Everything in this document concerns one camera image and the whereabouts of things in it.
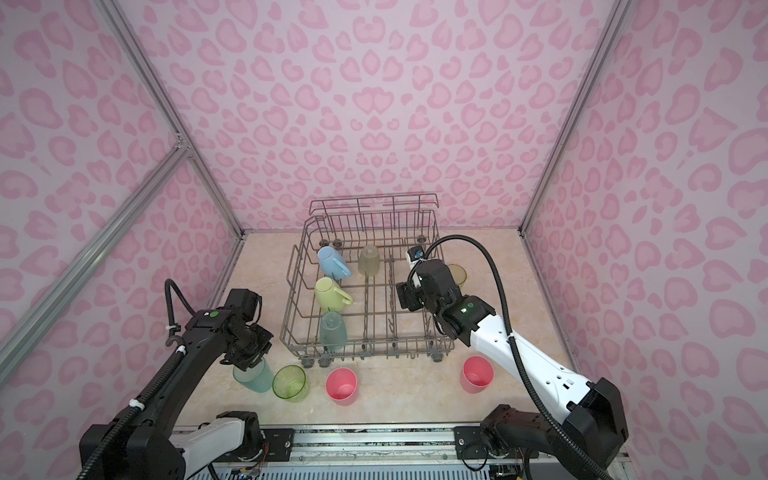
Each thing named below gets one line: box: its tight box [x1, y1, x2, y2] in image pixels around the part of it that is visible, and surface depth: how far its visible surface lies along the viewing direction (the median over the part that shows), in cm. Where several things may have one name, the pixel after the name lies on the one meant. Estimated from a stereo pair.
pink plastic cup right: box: [460, 355, 495, 394], surface depth 78 cm
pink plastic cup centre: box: [326, 367, 358, 406], surface depth 81 cm
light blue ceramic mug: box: [317, 246, 353, 281], surface depth 97 cm
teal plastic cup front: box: [232, 357, 273, 393], surface depth 76 cm
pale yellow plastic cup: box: [358, 245, 380, 277], surface depth 100 cm
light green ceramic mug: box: [314, 276, 354, 312], surface depth 90 cm
